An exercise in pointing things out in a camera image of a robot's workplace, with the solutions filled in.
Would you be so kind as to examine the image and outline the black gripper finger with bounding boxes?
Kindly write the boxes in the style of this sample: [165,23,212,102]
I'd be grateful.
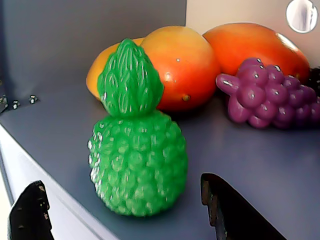
[7,179,55,240]
[200,172,288,240]

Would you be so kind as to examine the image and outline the green plastic pineapple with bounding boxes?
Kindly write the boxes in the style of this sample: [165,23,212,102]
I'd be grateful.
[87,37,189,218]

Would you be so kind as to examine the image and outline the blue toy kitchen unit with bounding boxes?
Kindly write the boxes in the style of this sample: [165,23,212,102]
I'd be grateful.
[0,0,320,240]

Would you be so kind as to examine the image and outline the purple plastic grapes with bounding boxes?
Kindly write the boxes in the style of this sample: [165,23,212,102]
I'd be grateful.
[215,57,320,130]

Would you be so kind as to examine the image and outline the yellow orange plastic fruit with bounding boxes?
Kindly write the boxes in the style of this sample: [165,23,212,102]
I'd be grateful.
[85,37,146,102]

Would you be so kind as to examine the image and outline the medium orange red mango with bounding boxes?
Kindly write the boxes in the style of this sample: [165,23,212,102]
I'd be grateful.
[139,25,221,113]

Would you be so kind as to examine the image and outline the large orange red mango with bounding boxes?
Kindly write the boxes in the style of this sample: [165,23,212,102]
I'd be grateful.
[202,22,311,85]

